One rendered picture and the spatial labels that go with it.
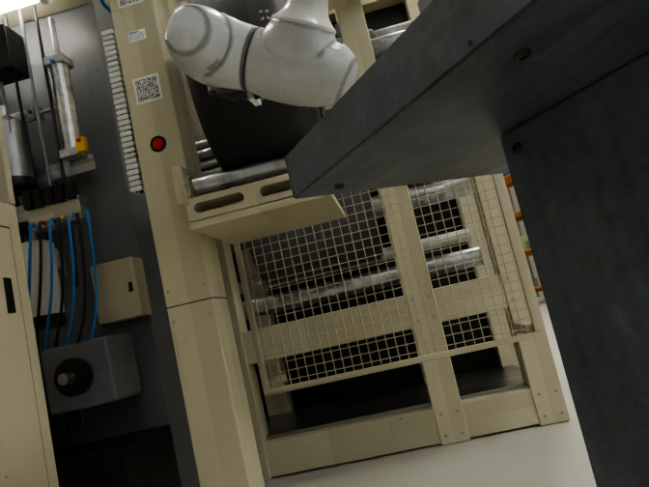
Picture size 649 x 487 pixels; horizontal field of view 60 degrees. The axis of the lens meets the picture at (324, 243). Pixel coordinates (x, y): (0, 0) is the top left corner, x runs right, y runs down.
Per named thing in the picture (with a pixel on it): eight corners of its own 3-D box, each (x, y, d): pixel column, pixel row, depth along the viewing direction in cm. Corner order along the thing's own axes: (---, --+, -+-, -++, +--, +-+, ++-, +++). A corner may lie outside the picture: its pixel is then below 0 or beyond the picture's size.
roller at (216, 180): (194, 200, 143) (186, 186, 140) (195, 190, 146) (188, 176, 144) (325, 166, 139) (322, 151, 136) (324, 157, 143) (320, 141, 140)
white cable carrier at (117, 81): (129, 192, 152) (100, 31, 159) (138, 195, 157) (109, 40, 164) (145, 188, 152) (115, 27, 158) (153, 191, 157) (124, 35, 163)
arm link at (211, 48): (182, 84, 96) (254, 101, 95) (144, 57, 81) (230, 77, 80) (197, 22, 96) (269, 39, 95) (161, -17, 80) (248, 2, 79)
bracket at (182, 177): (177, 205, 137) (169, 167, 138) (226, 226, 176) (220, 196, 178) (189, 202, 137) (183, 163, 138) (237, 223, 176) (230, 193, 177)
